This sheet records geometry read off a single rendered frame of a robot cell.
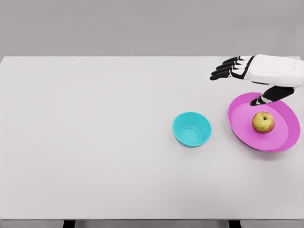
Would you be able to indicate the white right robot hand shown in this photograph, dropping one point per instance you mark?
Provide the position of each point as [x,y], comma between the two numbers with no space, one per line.
[263,69]

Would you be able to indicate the pink plate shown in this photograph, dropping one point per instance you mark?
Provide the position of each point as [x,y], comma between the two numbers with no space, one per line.
[280,133]

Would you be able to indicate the blue bowl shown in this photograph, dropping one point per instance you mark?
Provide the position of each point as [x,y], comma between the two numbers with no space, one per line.
[191,130]

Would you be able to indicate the yellow-red apple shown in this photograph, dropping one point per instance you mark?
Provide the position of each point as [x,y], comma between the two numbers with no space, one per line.
[263,122]

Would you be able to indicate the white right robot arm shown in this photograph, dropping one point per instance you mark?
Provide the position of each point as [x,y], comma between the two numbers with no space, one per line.
[299,72]

